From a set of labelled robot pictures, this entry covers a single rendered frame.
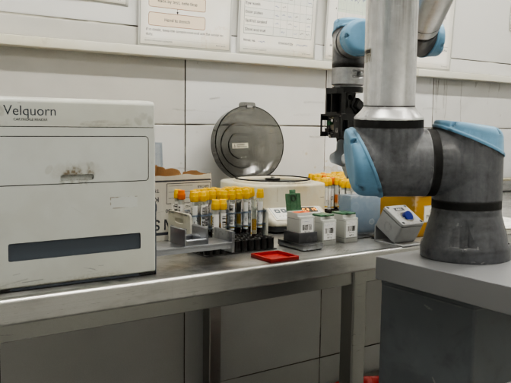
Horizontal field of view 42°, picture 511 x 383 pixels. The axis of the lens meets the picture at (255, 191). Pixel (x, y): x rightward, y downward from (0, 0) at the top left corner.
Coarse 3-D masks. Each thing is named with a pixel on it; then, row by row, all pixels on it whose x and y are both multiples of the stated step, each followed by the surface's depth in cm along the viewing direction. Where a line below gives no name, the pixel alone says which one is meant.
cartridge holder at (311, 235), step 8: (288, 232) 144; (312, 232) 143; (280, 240) 147; (288, 240) 145; (296, 240) 142; (304, 240) 142; (312, 240) 144; (296, 248) 142; (304, 248) 140; (312, 248) 141; (320, 248) 143
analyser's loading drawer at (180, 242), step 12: (180, 228) 123; (192, 228) 129; (204, 228) 125; (216, 228) 132; (180, 240) 123; (192, 240) 123; (204, 240) 124; (216, 240) 129; (228, 240) 128; (168, 252) 120; (180, 252) 122
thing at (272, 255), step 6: (258, 252) 134; (264, 252) 135; (270, 252) 136; (276, 252) 137; (282, 252) 136; (258, 258) 132; (264, 258) 130; (270, 258) 128; (276, 258) 129; (282, 258) 130; (288, 258) 130; (294, 258) 131
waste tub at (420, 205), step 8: (384, 200) 168; (392, 200) 165; (400, 200) 163; (408, 200) 160; (416, 200) 159; (424, 200) 160; (416, 208) 159; (424, 208) 160; (424, 216) 161; (424, 224) 161
